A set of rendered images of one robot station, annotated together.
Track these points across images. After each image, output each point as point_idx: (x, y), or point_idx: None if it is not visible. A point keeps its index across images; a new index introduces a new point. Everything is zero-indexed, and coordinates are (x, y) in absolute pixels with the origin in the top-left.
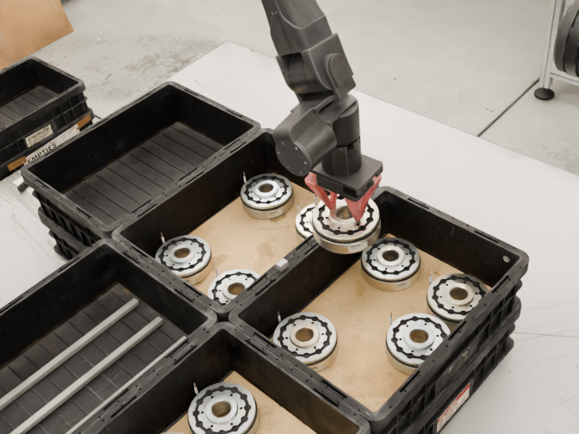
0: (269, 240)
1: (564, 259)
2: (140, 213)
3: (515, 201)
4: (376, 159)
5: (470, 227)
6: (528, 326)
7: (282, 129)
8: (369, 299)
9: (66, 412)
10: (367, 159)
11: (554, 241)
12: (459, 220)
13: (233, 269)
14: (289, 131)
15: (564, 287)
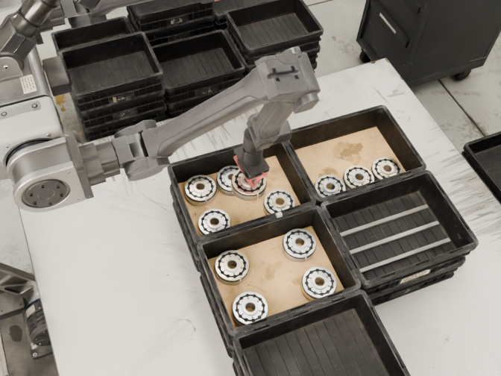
0: (264, 280)
1: (106, 233)
2: (340, 294)
3: (89, 284)
4: (235, 152)
5: (178, 192)
6: (157, 209)
7: (288, 125)
8: (235, 216)
9: (397, 230)
10: (238, 154)
11: (98, 245)
12: (179, 198)
13: (295, 256)
14: (287, 120)
15: (121, 218)
